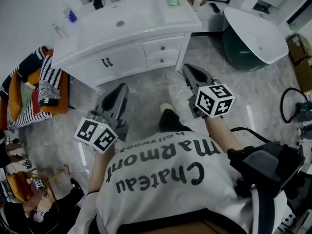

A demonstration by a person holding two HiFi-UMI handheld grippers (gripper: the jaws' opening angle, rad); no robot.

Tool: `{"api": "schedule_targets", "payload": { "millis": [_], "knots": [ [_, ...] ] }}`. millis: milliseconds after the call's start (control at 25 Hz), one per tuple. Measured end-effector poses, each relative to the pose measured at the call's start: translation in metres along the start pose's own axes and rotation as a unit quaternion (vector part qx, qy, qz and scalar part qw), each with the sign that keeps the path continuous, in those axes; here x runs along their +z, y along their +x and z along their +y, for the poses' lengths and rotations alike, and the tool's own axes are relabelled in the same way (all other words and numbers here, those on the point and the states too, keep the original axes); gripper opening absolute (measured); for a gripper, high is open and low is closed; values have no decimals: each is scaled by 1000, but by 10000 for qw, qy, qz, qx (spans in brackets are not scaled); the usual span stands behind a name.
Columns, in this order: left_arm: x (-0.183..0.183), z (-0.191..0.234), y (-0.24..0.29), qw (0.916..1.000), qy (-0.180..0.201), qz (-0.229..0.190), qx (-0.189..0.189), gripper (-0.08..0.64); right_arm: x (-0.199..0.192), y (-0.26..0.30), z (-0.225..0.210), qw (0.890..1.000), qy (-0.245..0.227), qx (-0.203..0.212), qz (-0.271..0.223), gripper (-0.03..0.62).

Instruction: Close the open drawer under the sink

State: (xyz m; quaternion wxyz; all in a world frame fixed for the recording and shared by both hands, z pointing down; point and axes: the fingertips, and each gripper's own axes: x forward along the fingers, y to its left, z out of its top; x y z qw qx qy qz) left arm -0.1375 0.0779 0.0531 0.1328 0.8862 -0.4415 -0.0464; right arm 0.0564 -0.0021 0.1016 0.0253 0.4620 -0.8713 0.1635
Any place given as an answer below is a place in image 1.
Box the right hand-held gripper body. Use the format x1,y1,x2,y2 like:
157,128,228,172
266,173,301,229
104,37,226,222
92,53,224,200
187,82,236,119

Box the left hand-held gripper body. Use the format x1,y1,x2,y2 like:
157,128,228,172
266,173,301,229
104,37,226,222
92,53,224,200
74,110,130,153

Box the white vanity drawer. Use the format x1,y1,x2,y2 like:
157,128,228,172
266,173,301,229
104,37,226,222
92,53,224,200
145,52,180,70
143,36,185,58

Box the person's left forearm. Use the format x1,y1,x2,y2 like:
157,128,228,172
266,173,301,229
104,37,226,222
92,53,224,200
87,145,117,194

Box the black shoulder pack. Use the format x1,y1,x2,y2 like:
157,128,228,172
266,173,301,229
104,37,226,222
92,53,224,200
227,141,307,206

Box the person's right forearm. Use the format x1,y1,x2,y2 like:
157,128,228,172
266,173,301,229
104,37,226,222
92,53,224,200
203,116,244,153

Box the white cabinet door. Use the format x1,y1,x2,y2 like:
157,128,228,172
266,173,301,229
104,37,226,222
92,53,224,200
69,57,110,87
107,43,149,79

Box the white clog shoe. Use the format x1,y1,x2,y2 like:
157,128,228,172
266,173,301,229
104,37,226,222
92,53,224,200
159,102,175,114

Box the orange chair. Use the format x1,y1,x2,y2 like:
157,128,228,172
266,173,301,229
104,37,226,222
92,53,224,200
0,46,71,131

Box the black trousers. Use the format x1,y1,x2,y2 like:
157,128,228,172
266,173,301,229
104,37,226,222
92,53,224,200
158,110,195,134

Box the grey knitted fringed throw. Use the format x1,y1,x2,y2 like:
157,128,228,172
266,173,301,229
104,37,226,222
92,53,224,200
38,80,61,108

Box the white low side cabinet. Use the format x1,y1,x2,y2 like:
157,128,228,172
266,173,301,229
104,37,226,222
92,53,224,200
184,0,238,34

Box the dark green white bathtub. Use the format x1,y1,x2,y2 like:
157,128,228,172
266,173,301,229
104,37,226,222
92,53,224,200
222,7,290,72

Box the black white striped blanket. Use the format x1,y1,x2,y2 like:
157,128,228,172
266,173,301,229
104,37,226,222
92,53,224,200
0,46,63,131

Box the red cloth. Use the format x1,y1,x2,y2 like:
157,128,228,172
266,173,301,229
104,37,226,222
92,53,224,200
29,90,43,114

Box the green cloth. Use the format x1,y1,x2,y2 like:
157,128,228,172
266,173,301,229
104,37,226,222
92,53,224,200
19,81,37,116

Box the white vanity cabinet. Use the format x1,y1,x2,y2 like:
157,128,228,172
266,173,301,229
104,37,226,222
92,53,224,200
51,0,202,90

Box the clear small bottle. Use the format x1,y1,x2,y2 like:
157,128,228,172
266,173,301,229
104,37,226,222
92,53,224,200
52,22,70,39

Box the white printed t-shirt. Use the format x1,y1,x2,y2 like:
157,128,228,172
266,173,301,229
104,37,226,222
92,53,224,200
73,130,288,234

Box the teal power tool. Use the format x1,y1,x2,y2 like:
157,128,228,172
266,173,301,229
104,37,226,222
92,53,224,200
294,101,312,121

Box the orange fabric bag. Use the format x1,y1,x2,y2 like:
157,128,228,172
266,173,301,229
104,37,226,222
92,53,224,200
5,171,34,202

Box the blue striped bottle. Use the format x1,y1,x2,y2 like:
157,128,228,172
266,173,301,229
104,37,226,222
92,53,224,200
62,6,78,23

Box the cardboard box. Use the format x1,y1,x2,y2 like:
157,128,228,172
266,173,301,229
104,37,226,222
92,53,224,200
287,34,312,63
294,57,312,94

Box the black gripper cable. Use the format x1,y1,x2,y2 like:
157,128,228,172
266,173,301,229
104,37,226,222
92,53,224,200
230,127,273,145

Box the black looped hose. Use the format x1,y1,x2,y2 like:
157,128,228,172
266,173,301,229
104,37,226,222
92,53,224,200
279,87,308,124

